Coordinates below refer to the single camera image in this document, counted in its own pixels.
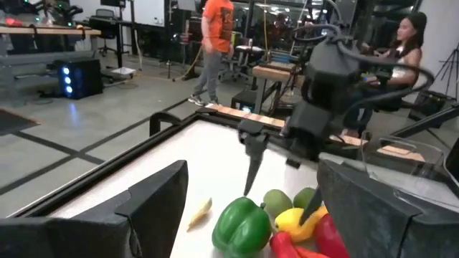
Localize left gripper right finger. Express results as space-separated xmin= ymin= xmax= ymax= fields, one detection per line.
xmin=316 ymin=159 xmax=459 ymax=258

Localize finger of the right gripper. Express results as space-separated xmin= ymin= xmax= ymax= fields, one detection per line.
xmin=237 ymin=119 xmax=270 ymax=197
xmin=298 ymin=186 xmax=323 ymax=227

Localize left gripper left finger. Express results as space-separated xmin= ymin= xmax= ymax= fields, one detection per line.
xmin=0 ymin=160 xmax=189 ymax=258

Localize red bell pepper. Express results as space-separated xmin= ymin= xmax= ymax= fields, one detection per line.
xmin=314 ymin=213 xmax=351 ymax=258

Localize pale yellow produce scrap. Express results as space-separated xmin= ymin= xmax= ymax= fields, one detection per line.
xmin=186 ymin=197 xmax=214 ymax=231

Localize green mango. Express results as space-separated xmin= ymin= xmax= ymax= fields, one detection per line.
xmin=262 ymin=188 xmax=293 ymax=218
xmin=293 ymin=186 xmax=317 ymax=209

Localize yellow lemon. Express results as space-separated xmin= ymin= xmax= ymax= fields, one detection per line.
xmin=274 ymin=205 xmax=329 ymax=243

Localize wooden base board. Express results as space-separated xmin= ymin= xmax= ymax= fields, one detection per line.
xmin=205 ymin=103 xmax=427 ymax=163

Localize clear plastic basket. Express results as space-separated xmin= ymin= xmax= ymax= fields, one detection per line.
xmin=359 ymin=131 xmax=459 ymax=213

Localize wooden bench table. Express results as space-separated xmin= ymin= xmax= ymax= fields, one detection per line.
xmin=252 ymin=63 xmax=306 ymax=116

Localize green bell pepper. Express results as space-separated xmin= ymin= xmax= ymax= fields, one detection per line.
xmin=211 ymin=196 xmax=273 ymax=258

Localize black rig support strut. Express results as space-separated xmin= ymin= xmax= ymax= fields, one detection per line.
xmin=391 ymin=102 xmax=459 ymax=140

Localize black equipment case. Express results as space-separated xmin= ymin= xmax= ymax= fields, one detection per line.
xmin=407 ymin=90 xmax=448 ymax=122

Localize person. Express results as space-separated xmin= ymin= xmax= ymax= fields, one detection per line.
xmin=187 ymin=0 xmax=236 ymax=107
xmin=342 ymin=11 xmax=428 ymax=139

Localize dark floor mat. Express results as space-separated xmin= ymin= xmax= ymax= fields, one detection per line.
xmin=0 ymin=108 xmax=41 ymax=137

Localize black tripod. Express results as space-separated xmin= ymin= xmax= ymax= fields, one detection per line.
xmin=435 ymin=42 xmax=459 ymax=102

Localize black computer tower blue lights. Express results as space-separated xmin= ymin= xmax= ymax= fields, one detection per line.
xmin=56 ymin=58 xmax=105 ymax=100

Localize black office chair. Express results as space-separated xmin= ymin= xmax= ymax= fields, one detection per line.
xmin=88 ymin=8 xmax=120 ymax=57

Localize wooden workbench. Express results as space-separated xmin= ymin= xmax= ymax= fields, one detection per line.
xmin=0 ymin=24 xmax=103 ymax=37

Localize black frame handle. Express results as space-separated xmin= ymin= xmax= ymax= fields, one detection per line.
xmin=148 ymin=111 xmax=184 ymax=138

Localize yellow hanging cable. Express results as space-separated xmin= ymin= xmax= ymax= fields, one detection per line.
xmin=262 ymin=0 xmax=270 ymax=62

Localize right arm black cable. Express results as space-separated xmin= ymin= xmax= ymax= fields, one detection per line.
xmin=290 ymin=23 xmax=435 ymax=125

